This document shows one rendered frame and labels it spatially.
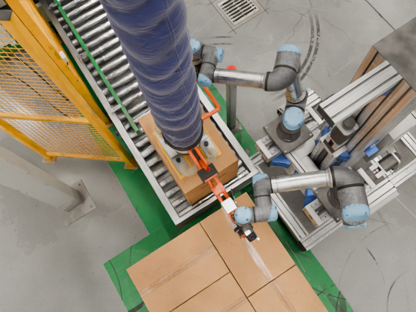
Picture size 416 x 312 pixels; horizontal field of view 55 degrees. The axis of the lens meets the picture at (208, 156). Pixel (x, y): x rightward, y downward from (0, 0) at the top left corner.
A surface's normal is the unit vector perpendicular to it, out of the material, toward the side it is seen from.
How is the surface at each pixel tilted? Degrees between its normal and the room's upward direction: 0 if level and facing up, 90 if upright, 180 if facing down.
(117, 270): 0
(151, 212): 0
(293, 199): 0
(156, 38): 79
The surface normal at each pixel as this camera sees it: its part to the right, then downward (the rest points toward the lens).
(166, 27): 0.42, 0.77
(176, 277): -0.05, -0.29
